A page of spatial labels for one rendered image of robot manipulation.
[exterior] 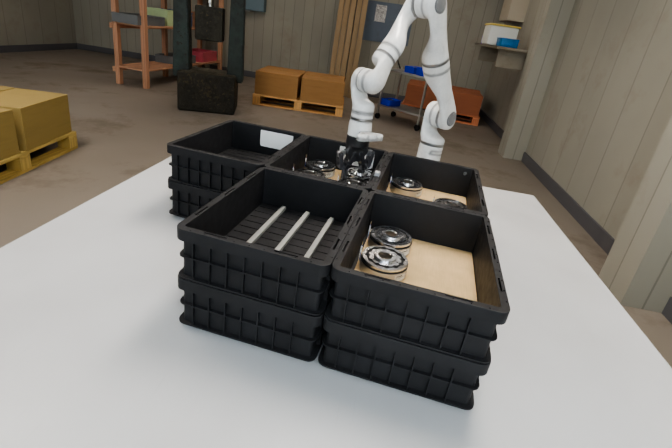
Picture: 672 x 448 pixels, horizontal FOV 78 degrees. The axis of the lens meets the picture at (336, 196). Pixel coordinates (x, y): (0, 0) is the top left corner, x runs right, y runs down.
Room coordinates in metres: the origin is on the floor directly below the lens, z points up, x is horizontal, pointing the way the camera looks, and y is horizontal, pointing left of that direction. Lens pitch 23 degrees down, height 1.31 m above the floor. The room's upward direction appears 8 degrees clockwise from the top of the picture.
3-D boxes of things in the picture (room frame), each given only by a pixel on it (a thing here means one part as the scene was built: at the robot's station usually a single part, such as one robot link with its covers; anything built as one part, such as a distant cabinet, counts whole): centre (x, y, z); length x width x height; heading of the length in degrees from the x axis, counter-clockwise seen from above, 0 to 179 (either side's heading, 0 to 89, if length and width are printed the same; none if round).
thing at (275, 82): (6.68, 0.78, 0.25); 1.47 x 1.03 x 0.50; 85
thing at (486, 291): (0.76, -0.19, 0.87); 0.40 x 0.30 x 0.11; 169
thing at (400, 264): (0.78, -0.12, 0.86); 0.10 x 0.10 x 0.01
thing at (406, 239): (0.89, -0.15, 0.86); 0.10 x 0.10 x 0.01
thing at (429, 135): (1.58, -0.34, 1.00); 0.09 x 0.09 x 0.17; 44
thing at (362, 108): (1.30, -0.04, 1.12); 0.09 x 0.07 x 0.15; 44
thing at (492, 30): (6.47, -1.99, 1.45); 0.49 x 0.40 x 0.28; 175
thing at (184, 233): (0.82, 0.10, 0.92); 0.40 x 0.30 x 0.02; 169
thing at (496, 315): (0.76, -0.19, 0.92); 0.40 x 0.30 x 0.02; 169
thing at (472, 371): (0.76, -0.19, 0.76); 0.40 x 0.30 x 0.12; 169
